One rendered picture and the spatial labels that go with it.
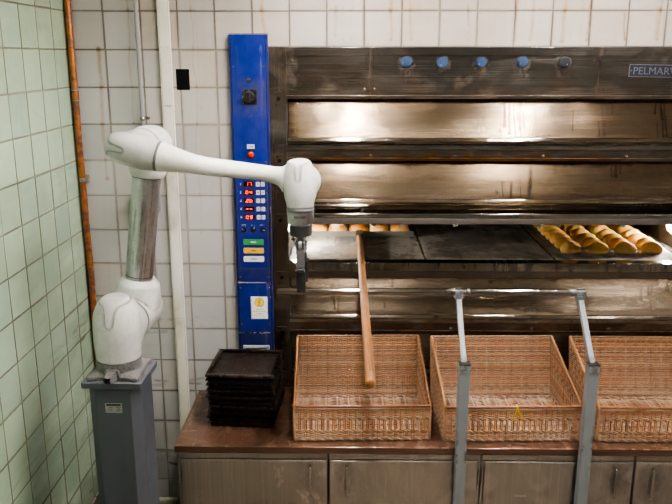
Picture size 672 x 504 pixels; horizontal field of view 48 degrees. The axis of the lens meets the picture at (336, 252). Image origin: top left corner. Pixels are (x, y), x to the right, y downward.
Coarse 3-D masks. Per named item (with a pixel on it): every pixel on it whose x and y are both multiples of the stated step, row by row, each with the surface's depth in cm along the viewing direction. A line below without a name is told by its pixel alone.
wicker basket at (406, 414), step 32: (320, 352) 341; (352, 352) 341; (384, 352) 341; (416, 352) 341; (320, 384) 341; (352, 384) 341; (416, 384) 342; (320, 416) 300; (352, 416) 301; (384, 416) 301; (416, 416) 301
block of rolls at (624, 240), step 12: (540, 228) 393; (552, 228) 383; (564, 228) 393; (576, 228) 378; (588, 228) 393; (600, 228) 384; (612, 228) 393; (624, 228) 383; (552, 240) 368; (564, 240) 359; (576, 240) 369; (588, 240) 358; (600, 240) 359; (612, 240) 359; (624, 240) 358; (636, 240) 366; (648, 240) 358; (564, 252) 351; (576, 252) 350; (588, 252) 351; (600, 252) 348; (624, 252) 349; (648, 252) 350; (660, 252) 350
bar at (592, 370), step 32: (288, 288) 301; (320, 288) 301; (352, 288) 301; (384, 288) 301; (416, 288) 301; (448, 288) 301; (480, 288) 301; (512, 288) 301; (576, 288) 302; (576, 480) 298
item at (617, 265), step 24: (312, 264) 337; (336, 264) 337; (384, 264) 336; (408, 264) 336; (432, 264) 336; (456, 264) 336; (480, 264) 336; (504, 264) 336; (528, 264) 335; (552, 264) 335; (576, 264) 335; (600, 264) 335; (624, 264) 335; (648, 264) 334
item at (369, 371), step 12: (360, 240) 363; (360, 252) 341; (360, 264) 323; (360, 276) 306; (360, 288) 292; (360, 300) 279; (372, 348) 235; (372, 360) 224; (372, 372) 215; (372, 384) 210
